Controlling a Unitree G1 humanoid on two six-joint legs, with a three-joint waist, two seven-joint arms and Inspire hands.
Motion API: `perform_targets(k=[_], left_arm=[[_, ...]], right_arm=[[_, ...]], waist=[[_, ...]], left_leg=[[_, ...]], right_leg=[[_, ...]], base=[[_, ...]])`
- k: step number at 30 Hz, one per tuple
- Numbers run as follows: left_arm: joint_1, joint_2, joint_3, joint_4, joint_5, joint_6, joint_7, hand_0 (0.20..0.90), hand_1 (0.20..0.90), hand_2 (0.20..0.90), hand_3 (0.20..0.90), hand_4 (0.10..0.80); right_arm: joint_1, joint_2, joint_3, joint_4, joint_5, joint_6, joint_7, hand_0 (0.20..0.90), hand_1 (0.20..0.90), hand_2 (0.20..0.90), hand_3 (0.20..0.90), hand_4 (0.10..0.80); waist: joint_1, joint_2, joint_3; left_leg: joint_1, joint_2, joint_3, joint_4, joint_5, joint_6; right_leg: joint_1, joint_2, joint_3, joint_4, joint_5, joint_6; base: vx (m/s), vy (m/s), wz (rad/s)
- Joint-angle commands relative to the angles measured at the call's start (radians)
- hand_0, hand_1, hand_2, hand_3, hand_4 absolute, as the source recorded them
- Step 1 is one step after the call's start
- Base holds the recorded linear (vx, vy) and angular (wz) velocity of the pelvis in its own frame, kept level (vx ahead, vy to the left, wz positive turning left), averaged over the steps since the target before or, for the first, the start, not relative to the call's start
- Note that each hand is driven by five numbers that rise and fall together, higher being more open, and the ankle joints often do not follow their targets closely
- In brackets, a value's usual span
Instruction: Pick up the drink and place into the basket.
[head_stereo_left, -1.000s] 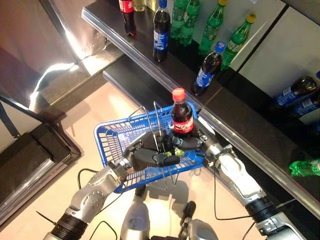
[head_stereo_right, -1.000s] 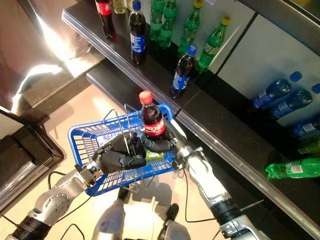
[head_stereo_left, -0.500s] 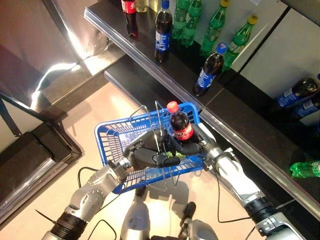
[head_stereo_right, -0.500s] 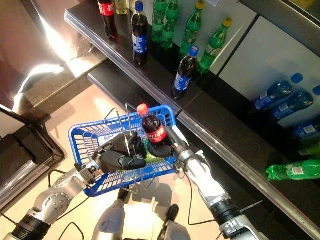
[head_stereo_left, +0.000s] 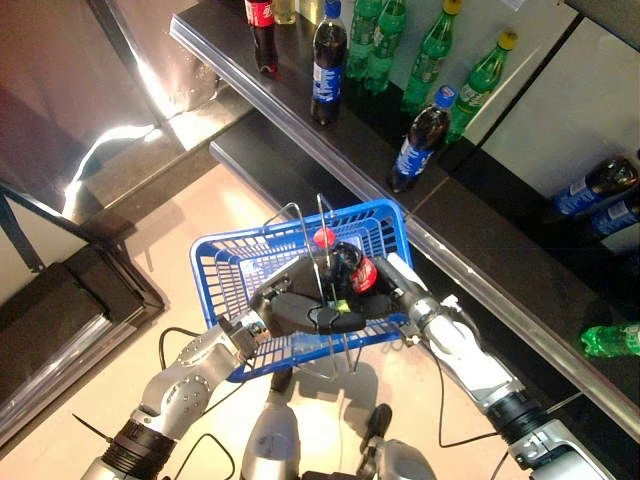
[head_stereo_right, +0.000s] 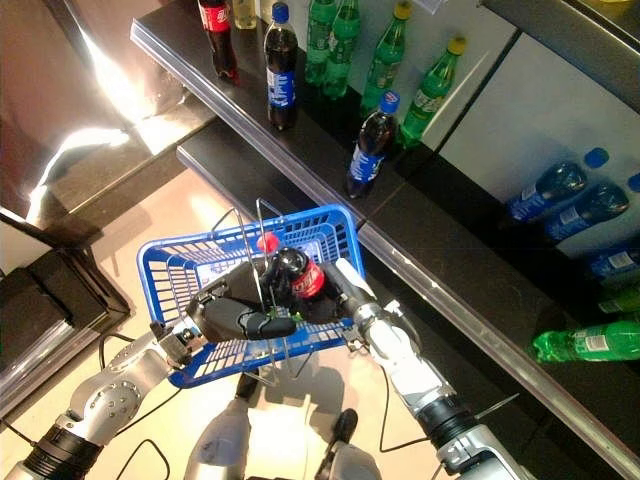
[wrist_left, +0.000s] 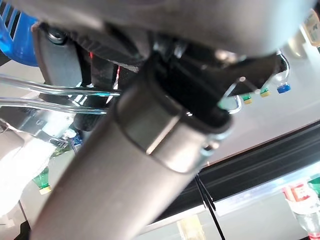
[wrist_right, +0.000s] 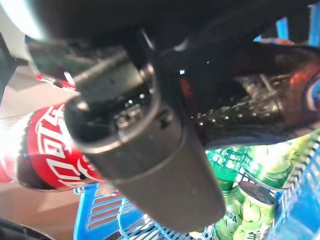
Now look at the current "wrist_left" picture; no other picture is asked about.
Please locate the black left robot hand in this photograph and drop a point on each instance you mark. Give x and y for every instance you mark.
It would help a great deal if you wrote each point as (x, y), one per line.
(112, 180)

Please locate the green Sprite bottle yellow cap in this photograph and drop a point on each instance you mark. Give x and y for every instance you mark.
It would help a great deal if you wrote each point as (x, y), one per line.
(42, 181)
(265, 93)
(247, 99)

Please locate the blue plastic shopping basket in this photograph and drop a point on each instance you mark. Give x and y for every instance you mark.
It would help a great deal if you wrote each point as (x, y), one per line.
(17, 50)

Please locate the Coca-Cola bottle red cap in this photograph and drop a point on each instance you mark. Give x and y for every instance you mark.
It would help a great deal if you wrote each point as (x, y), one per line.
(91, 54)

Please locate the small Pepsi bottle blue cap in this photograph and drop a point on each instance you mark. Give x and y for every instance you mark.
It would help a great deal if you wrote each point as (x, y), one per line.
(76, 141)
(283, 86)

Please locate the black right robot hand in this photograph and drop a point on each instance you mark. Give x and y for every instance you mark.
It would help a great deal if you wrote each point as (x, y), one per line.
(60, 65)

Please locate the black shelf clear price rail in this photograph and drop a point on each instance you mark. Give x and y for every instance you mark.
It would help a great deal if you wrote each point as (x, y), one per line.
(262, 160)

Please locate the clear bottle red cap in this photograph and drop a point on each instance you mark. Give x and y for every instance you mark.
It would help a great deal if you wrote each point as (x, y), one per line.
(302, 200)

